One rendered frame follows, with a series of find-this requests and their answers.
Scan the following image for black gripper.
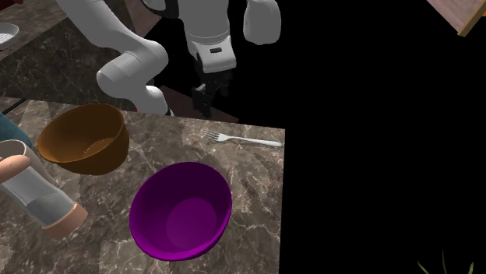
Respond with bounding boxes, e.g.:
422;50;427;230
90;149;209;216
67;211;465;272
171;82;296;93
191;54;234;119

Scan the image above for dark robot stand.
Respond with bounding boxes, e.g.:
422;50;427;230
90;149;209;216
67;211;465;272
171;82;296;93
152;84;241;124

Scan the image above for silver fork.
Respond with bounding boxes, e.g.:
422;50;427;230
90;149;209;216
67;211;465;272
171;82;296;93
202;129;284;149

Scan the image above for purple bowl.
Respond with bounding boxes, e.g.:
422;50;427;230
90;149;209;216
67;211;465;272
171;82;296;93
129;161;234;262

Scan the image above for brown bowl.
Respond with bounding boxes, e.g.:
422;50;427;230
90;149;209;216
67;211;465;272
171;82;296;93
37;103;131;176

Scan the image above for clear glass bottle peach cap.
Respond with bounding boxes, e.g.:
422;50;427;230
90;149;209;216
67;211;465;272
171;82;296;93
0;139;90;241

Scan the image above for teal object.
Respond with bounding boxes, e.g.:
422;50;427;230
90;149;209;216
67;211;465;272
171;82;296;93
0;112;33;149

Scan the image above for peach rounded object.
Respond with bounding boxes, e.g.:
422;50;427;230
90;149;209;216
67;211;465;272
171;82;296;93
0;155;32;184

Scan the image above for white bowl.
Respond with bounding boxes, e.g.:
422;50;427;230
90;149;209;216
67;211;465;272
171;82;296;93
0;22;21;51

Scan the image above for pale board with wood edge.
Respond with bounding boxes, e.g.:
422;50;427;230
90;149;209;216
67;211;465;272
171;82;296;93
424;0;486;38

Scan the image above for green plant leaves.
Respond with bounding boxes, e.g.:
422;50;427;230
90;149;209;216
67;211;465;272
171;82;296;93
417;249;477;274

